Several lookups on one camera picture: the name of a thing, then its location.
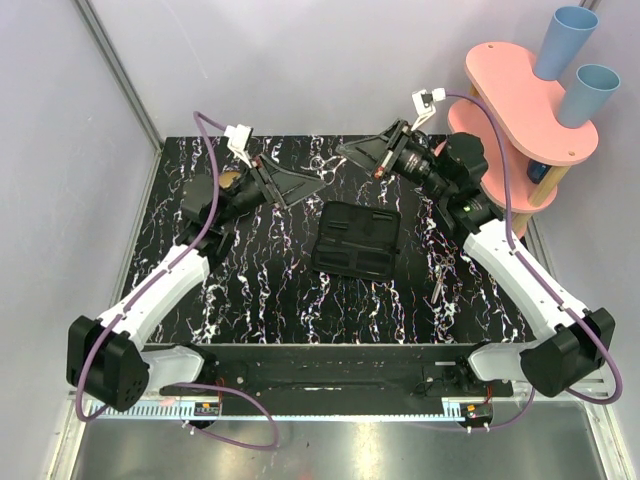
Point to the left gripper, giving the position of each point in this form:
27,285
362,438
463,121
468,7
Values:
266,180

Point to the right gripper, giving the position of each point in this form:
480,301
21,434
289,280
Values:
375,154

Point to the black zip tool case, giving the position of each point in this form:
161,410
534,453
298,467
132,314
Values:
357,241

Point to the silver scissors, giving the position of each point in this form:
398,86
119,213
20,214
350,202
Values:
443,263
326,168

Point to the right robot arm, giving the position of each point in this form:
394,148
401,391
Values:
570,340

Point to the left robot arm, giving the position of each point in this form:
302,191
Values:
106,358

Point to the bronze bowl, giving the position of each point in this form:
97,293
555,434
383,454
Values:
227,178

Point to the dark blue cup on shelf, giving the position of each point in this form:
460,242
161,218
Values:
536,171

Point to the pink three-tier shelf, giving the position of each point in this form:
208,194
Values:
502,78

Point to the blue cup lower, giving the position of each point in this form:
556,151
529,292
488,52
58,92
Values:
592,87

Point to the blue cup upper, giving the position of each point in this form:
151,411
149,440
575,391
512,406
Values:
568,31

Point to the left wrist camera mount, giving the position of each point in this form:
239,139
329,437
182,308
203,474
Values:
237,140

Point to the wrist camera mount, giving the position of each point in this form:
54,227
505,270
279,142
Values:
425,105
237,140

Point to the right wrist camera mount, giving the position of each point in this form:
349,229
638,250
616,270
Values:
425,105

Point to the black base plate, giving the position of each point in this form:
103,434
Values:
408,368

